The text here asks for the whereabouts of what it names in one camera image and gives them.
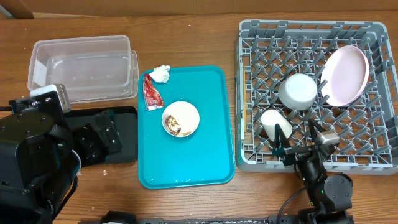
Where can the grey dishwasher rack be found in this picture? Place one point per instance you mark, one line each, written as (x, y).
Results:
(272, 50)

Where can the pink round plate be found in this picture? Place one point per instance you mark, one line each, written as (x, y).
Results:
(346, 74)

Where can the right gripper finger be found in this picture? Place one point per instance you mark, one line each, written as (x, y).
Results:
(281, 143)
(314, 127)

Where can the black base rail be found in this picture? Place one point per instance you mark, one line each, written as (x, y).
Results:
(272, 219)

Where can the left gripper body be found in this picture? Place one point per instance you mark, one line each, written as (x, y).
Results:
(87, 146)

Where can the red foil snack wrapper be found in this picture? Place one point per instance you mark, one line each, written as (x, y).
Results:
(152, 97)

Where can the crumpled white napkin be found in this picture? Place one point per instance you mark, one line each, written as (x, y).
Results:
(161, 74)

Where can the clear plastic storage bin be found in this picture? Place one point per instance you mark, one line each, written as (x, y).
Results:
(101, 68)

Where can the small bowl with food scraps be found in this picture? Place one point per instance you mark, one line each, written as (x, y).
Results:
(180, 119)

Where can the white round bowl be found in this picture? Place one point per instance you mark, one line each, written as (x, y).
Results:
(298, 92)

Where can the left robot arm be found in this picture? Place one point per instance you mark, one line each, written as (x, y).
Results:
(41, 156)

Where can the white paper cup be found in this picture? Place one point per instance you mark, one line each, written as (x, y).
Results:
(270, 118)

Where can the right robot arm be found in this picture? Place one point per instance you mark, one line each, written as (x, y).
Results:
(330, 195)

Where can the teal serving tray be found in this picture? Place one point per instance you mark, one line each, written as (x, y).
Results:
(203, 158)

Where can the black rectangular tray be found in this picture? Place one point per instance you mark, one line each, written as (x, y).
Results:
(124, 120)

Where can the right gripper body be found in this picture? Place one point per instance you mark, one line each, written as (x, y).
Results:
(295, 154)

